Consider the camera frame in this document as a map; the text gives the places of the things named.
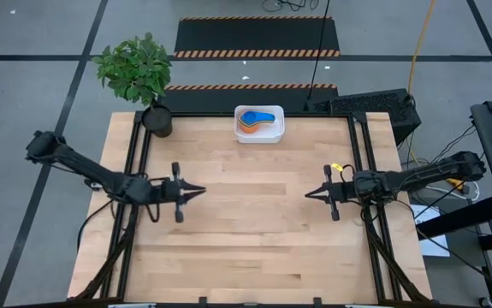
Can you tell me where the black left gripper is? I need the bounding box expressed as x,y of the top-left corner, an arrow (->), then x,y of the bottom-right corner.
159,161 -> 207,224

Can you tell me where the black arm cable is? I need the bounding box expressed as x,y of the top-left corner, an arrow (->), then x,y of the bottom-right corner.
339,163 -> 358,185
76,198 -> 116,253

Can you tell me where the white plastic basket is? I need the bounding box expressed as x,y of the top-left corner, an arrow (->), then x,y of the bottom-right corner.
234,104 -> 287,145

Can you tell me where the black plant pot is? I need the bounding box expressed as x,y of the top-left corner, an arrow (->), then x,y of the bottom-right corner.
141,104 -> 174,139

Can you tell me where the black table frame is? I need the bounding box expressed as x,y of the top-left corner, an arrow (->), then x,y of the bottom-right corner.
68,110 -> 436,305

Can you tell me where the black computer case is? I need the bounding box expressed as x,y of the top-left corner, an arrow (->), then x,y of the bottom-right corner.
304,87 -> 422,145

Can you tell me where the white paper sheet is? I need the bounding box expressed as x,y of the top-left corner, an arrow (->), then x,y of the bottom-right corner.
413,204 -> 452,258

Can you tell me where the orange measuring cup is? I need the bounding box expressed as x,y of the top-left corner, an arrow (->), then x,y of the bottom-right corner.
238,111 -> 275,135

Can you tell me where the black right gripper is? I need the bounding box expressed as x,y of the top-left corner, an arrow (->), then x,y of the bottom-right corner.
305,164 -> 358,222

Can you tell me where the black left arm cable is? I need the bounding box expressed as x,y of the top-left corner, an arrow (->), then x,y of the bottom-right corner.
76,198 -> 116,253

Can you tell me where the black hanging cable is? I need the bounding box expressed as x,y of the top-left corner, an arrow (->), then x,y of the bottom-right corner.
306,0 -> 331,102

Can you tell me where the green leafy small tree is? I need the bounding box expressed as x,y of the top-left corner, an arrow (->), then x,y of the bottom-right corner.
92,32 -> 173,108

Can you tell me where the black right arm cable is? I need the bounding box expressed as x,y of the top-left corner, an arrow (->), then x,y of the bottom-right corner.
339,163 -> 358,185

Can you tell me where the black hazard-striped floor mat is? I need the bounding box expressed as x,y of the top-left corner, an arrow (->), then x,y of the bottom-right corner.
173,16 -> 341,59
159,83 -> 340,115

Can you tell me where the yellow extension cable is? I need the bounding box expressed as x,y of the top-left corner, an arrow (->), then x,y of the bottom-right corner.
406,0 -> 465,190

